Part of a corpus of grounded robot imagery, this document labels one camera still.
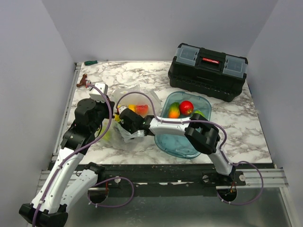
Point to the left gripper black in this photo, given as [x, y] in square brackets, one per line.
[105, 104]

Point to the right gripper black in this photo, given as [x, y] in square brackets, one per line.
[122, 124]

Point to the fake peach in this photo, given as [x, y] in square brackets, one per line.
[142, 110]

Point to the translucent printed plastic bag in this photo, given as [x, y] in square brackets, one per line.
[134, 104]

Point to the orange green fake mango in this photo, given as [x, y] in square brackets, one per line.
[174, 111]

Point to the red fake fruit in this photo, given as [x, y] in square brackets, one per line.
[186, 108]

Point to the green fake fruit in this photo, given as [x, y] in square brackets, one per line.
[199, 112]

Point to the light green fake pear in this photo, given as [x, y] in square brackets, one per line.
[107, 136]

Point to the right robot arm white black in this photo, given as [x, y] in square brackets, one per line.
[202, 134]

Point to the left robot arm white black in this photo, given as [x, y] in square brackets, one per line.
[53, 202]

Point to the brown water tap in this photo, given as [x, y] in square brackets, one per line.
[84, 81]

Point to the teal transparent plastic tray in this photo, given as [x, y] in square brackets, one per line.
[175, 145]

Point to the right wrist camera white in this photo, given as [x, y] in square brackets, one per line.
[121, 109]

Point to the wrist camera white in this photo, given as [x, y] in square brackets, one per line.
[98, 92]
[121, 109]

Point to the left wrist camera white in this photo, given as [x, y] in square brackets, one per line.
[98, 92]

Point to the green handled screwdriver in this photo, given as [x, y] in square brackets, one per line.
[89, 63]

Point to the black mounting base rail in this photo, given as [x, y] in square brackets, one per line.
[162, 180]

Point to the black toolbox red handle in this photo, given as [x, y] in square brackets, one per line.
[212, 73]

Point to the aluminium frame rail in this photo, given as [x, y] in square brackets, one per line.
[270, 178]

